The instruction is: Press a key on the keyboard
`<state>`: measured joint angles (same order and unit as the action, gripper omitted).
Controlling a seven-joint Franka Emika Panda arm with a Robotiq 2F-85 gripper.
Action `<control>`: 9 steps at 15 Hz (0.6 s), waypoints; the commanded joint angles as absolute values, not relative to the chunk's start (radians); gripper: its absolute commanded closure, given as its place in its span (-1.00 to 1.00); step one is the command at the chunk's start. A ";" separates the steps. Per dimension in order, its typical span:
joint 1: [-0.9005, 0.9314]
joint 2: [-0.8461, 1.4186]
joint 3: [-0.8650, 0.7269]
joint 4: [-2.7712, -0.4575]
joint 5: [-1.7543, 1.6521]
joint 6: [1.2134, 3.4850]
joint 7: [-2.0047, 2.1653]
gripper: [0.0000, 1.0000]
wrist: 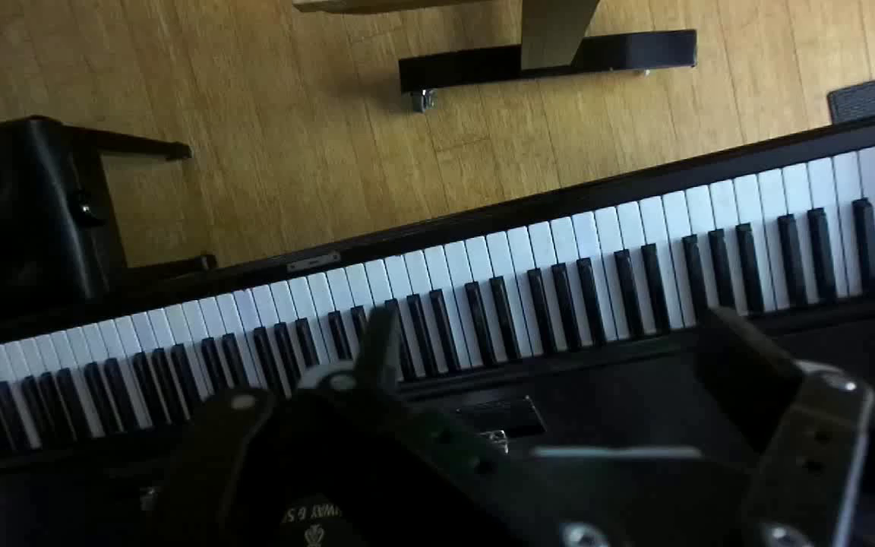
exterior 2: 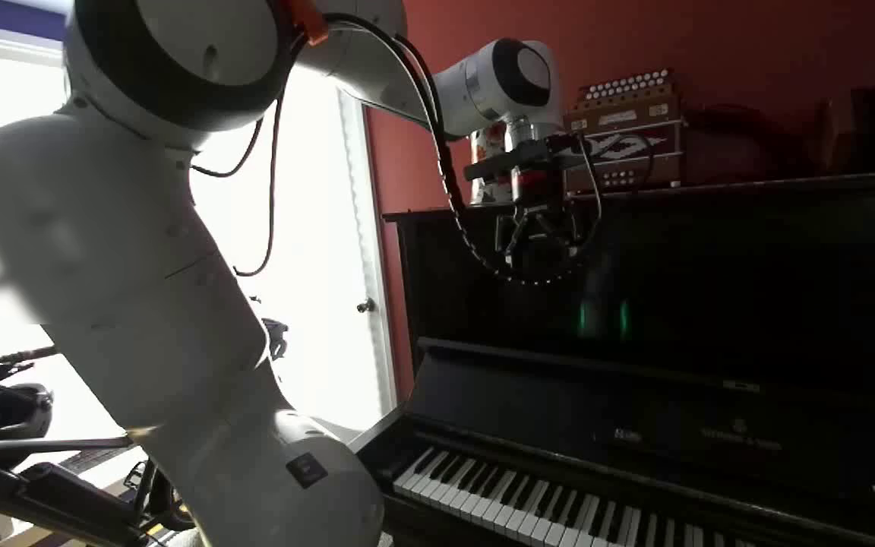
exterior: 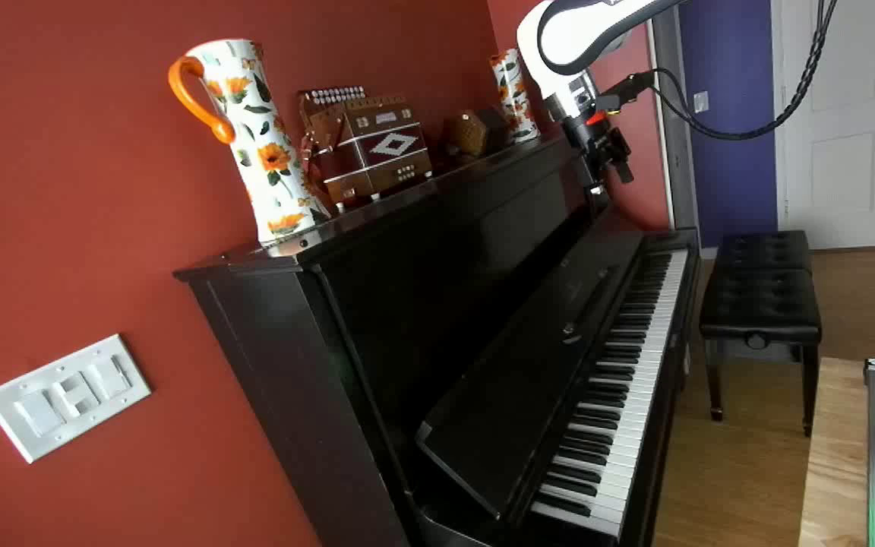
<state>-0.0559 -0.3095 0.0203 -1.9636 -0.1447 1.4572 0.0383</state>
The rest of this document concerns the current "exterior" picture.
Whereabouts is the small floral ceramic vase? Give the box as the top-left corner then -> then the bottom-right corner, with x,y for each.
489,44 -> 542,149

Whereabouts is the black tufted piano bench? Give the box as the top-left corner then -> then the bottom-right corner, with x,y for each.
694,229 -> 826,439

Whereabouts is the red patterned button accordion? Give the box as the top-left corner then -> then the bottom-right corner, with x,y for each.
296,85 -> 438,216

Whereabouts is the white panel door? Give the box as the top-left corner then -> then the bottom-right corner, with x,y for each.
768,0 -> 875,253

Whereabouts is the brown wooden concertina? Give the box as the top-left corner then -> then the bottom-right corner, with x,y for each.
441,104 -> 511,166

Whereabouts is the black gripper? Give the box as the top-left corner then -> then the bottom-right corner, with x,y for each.
578,107 -> 637,201

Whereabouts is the floral jug with orange handle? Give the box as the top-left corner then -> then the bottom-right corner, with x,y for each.
163,36 -> 330,253

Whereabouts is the white multi light switch plate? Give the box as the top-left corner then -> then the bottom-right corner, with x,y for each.
0,332 -> 154,468

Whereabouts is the light wooden table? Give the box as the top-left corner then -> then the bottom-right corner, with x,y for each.
796,356 -> 872,547

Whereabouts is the black piano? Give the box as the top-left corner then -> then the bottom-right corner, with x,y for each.
173,123 -> 705,547

